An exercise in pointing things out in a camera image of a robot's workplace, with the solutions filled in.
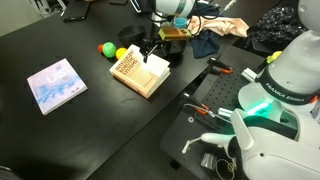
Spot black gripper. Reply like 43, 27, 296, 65
141, 37, 172, 64

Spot brown hardcover book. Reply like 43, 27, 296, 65
109, 43, 172, 100

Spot large black bowl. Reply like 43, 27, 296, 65
166, 39, 187, 64

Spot blue and white book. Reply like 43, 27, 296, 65
26, 57, 89, 116

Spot yellow orange ball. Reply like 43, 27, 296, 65
115, 47, 128, 60

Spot green ball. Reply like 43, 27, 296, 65
101, 41, 118, 59

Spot dark blue cloth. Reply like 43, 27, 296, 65
186, 2, 225, 60

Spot black flat device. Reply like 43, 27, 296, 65
60, 0, 92, 23

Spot silver metal block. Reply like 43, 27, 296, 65
240, 67, 258, 83

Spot metal chair legs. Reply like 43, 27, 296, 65
28, 0, 68, 16

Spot yellow green object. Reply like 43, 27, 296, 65
265, 50, 283, 65

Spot small clear plastic bag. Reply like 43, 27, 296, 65
200, 152, 217, 170

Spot black speckled cloth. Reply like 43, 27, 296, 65
248, 4, 306, 56

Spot tan rubber band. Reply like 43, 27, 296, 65
214, 157, 238, 180

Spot dark grey rounded object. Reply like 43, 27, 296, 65
0, 164, 24, 180

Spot olive wrist camera box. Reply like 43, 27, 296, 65
157, 27, 193, 42

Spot black clamp orange handle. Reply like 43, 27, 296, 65
181, 92, 212, 117
205, 57, 234, 76

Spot black perforated mount board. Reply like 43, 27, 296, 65
159, 44, 271, 180

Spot thin grey cable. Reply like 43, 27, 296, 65
183, 103, 233, 125

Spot white cable plug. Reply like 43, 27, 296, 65
181, 137, 204, 155

